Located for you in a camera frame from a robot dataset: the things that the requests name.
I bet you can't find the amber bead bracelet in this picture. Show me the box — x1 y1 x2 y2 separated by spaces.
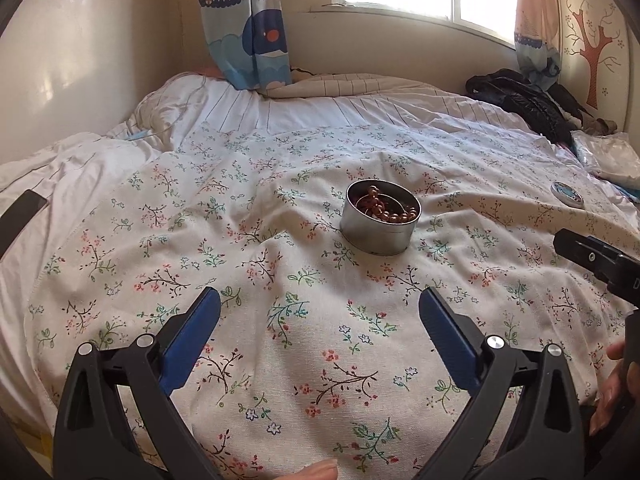
354 184 420 224

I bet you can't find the person's right hand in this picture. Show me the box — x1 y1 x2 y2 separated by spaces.
589 340 625 437

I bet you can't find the person's left hand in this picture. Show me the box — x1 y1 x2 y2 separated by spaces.
276 458 338 480

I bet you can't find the clear plastic bag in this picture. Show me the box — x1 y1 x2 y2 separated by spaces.
572 130 640 190

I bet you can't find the black clothing pile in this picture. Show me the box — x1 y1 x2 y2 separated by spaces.
465 68 618 148

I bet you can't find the floral bed sheet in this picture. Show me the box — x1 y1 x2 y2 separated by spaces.
26 126 639 479

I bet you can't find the round silver metal tin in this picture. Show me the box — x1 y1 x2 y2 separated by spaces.
340 179 422 256

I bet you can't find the pink right curtain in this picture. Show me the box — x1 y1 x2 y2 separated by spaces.
514 0 562 91

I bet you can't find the beige checked pillow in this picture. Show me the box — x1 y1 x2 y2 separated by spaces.
262 74 439 99

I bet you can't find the blue cartoon curtain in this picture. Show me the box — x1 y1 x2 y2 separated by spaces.
198 0 292 91

